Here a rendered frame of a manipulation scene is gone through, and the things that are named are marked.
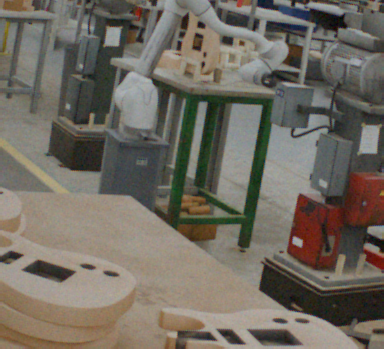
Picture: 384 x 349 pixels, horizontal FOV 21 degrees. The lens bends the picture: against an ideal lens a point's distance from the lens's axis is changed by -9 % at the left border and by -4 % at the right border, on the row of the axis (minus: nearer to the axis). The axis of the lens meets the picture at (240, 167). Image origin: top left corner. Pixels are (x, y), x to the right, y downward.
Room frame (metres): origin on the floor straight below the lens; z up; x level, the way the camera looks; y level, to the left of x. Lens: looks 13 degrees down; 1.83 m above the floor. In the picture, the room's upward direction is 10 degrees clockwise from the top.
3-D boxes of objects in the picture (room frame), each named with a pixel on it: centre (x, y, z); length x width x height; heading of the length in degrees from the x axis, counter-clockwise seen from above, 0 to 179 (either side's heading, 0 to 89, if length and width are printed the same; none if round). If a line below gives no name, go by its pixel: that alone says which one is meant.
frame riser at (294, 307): (5.11, -0.54, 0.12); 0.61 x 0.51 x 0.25; 126
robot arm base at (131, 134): (5.31, 0.53, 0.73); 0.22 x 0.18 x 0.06; 28
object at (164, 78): (6.10, 0.27, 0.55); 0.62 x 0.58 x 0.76; 36
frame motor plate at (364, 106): (5.11, -0.54, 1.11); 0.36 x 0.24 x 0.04; 36
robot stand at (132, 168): (5.33, 0.54, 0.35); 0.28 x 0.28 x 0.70; 28
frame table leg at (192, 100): (5.73, 0.31, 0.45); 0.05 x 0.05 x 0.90; 36
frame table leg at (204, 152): (6.47, 0.22, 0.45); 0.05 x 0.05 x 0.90; 36
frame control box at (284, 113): (5.09, -0.25, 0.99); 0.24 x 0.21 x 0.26; 36
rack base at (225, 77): (6.09, 0.20, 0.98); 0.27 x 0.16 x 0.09; 35
